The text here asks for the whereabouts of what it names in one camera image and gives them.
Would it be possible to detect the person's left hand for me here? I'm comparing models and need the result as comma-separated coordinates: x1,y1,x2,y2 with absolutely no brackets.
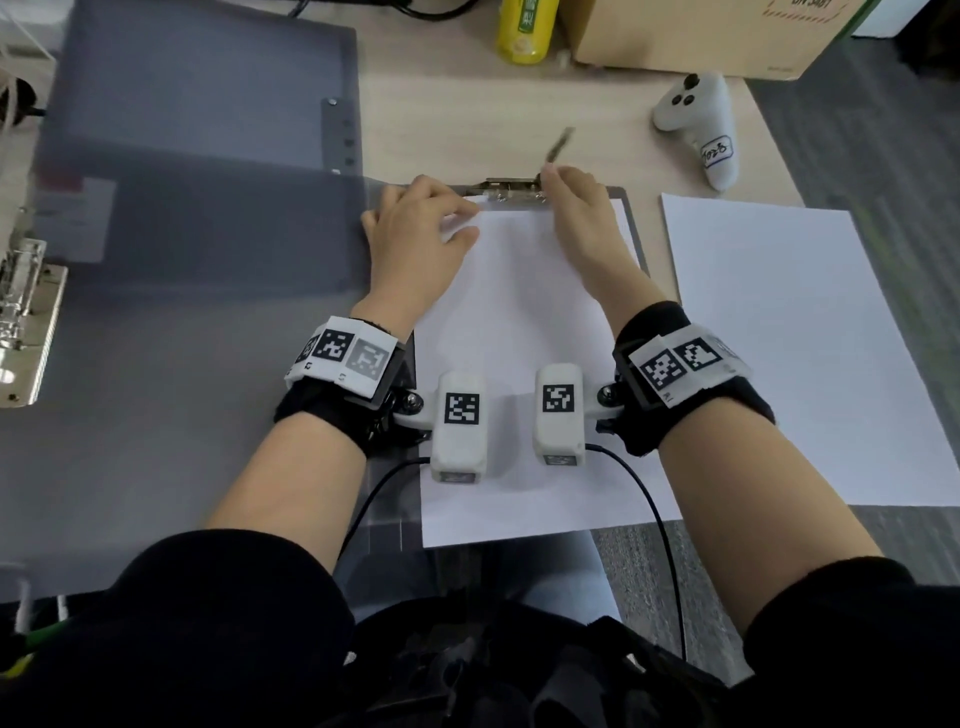
350,174,481,343

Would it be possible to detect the person's right hand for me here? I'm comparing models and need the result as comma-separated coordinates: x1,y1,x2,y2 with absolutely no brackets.
539,163,669,339

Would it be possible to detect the white paper bundle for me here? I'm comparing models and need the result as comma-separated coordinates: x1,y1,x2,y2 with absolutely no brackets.
412,198,684,549

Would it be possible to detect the stack of white papers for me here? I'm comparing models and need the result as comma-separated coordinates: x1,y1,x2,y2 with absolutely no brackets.
659,193,960,509

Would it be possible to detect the gray translucent clip folder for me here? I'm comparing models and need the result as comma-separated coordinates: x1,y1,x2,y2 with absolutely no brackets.
0,125,680,601
33,0,367,294

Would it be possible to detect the person's right forearm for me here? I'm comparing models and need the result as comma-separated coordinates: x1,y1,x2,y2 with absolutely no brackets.
658,397,885,635

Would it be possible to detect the person's left forearm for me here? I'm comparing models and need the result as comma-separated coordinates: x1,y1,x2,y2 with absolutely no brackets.
206,412,369,575

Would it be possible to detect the person's right leg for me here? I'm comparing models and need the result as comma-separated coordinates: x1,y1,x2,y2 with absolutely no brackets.
517,528,624,624

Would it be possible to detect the person's black shirt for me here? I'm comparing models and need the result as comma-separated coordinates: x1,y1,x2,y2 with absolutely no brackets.
0,528,960,728

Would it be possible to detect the white game controller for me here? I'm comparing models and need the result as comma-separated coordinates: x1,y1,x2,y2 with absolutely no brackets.
652,71,740,194

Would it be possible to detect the yellow drink bottle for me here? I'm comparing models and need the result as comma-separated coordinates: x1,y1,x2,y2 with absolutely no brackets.
496,0,562,65

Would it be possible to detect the cardboard box black logo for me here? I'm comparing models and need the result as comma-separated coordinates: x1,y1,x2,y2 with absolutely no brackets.
558,0,875,82

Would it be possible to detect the white cabinet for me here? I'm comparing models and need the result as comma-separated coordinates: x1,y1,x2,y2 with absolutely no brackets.
851,0,931,39

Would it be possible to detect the black bag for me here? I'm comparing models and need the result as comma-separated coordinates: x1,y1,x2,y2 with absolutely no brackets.
896,0,960,76

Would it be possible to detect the black chest harness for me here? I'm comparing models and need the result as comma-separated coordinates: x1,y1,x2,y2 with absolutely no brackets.
322,592,729,728

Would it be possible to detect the black marker wrist strap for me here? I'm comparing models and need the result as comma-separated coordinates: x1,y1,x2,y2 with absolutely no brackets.
599,301,778,457
273,314,418,455

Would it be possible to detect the black camera cable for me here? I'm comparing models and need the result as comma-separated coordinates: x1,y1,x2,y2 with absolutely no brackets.
584,442,688,661
337,455,433,564

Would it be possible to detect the thick black cable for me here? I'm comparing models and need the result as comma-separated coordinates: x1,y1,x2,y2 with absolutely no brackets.
0,78,46,127

